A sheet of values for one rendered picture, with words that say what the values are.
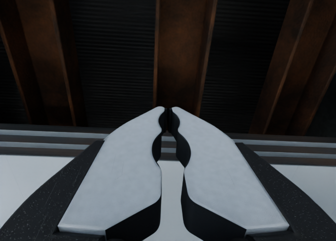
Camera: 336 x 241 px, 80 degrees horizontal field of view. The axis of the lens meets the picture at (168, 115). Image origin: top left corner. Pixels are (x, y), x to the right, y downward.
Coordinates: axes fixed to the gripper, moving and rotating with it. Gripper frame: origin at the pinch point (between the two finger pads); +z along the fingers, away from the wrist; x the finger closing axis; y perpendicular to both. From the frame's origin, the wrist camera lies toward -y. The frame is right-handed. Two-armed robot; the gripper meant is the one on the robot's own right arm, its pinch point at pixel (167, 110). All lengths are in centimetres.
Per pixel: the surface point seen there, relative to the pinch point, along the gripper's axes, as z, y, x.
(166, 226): 6.3, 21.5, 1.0
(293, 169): 6.0, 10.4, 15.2
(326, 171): 5.9, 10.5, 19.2
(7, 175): 6.4, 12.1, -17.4
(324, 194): 6.0, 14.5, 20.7
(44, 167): 6.3, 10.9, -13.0
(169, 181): 6.2, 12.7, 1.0
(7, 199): 6.5, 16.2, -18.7
